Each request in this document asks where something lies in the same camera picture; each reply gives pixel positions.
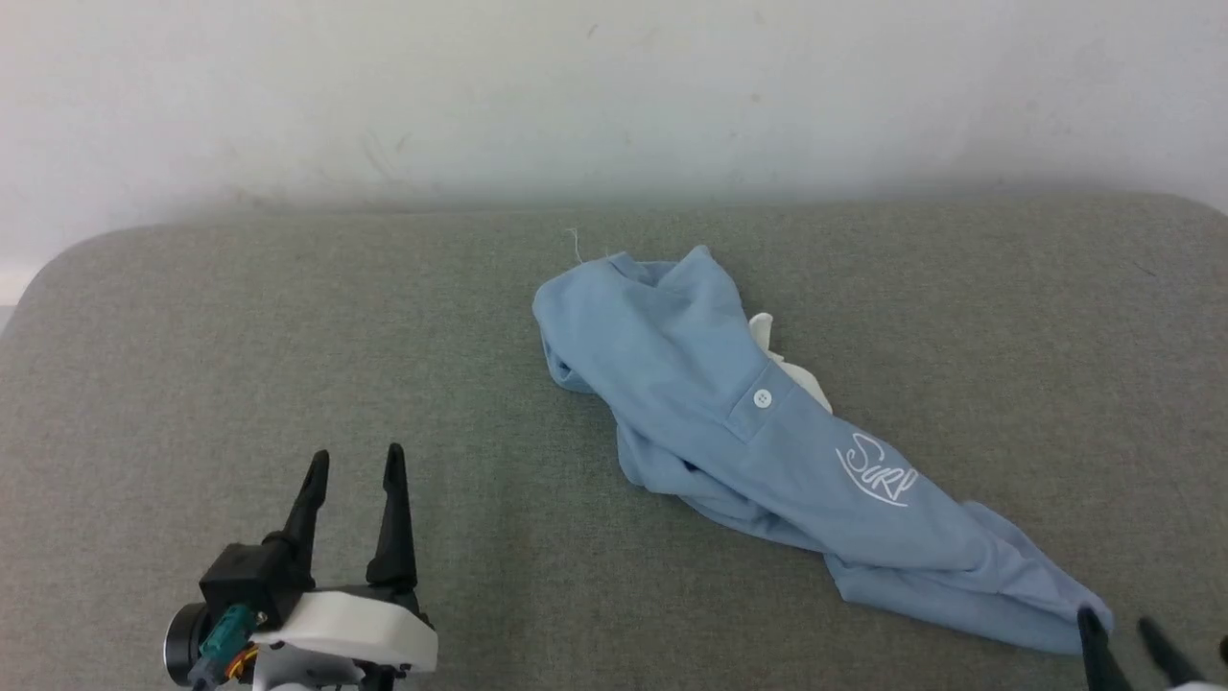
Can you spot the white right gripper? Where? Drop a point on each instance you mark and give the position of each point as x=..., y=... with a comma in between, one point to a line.
x=1199, y=686

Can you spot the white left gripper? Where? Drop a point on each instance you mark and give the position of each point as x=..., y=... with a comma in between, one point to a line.
x=355, y=629

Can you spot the light blue polo shirt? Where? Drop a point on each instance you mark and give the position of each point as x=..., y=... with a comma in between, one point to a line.
x=691, y=384

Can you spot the grey-green fabric sofa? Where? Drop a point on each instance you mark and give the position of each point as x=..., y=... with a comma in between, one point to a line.
x=288, y=326

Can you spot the thin white loose thread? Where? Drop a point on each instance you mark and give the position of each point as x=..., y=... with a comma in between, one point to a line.
x=575, y=245

